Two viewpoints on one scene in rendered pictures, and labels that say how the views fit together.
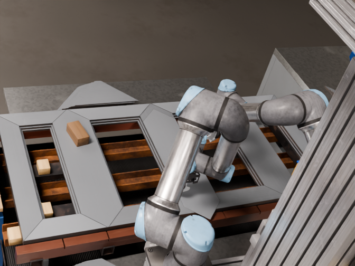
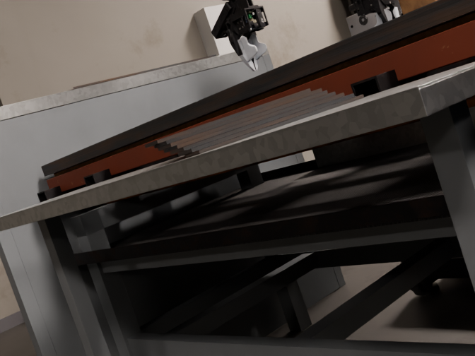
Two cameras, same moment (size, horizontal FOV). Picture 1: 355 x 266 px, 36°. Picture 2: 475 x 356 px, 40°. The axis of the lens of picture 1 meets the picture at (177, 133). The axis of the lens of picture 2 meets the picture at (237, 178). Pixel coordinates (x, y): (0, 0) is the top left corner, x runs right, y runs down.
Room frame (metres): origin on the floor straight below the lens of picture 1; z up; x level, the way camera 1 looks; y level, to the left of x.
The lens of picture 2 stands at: (2.44, 1.53, 0.77)
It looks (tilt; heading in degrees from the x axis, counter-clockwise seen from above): 4 degrees down; 261
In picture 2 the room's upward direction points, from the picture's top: 19 degrees counter-clockwise
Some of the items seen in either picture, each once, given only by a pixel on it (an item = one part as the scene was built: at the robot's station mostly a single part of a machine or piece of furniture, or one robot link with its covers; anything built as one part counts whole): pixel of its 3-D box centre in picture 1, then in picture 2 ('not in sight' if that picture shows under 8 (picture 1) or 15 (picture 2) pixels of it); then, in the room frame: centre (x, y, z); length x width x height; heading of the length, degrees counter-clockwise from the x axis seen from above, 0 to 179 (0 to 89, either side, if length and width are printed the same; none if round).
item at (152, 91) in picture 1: (119, 98); (172, 169); (2.36, 0.37, 0.74); 1.20 x 0.26 x 0.03; 122
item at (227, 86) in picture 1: (225, 92); not in sight; (2.03, -0.16, 1.20); 0.09 x 0.08 x 0.11; 44
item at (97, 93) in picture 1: (93, 95); (218, 133); (2.28, 0.49, 0.77); 0.45 x 0.20 x 0.04; 122
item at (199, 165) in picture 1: (193, 160); not in sight; (1.59, -0.09, 1.15); 0.11 x 0.11 x 0.08; 83
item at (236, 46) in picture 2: not in sight; (237, 38); (2.06, -0.16, 0.99); 0.05 x 0.02 x 0.09; 33
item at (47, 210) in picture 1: (45, 210); not in sight; (1.42, 0.43, 0.79); 0.06 x 0.05 x 0.04; 32
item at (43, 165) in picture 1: (43, 167); not in sight; (1.66, 0.53, 0.79); 0.06 x 0.05 x 0.04; 32
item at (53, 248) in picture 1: (204, 222); not in sight; (1.61, -0.23, 0.80); 1.62 x 0.04 x 0.06; 122
